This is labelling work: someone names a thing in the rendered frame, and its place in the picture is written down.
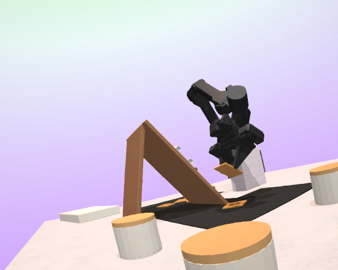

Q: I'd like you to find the white cylindrical container with orange lid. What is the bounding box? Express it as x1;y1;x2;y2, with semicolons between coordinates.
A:
112;213;162;260
309;162;338;206
181;221;278;270

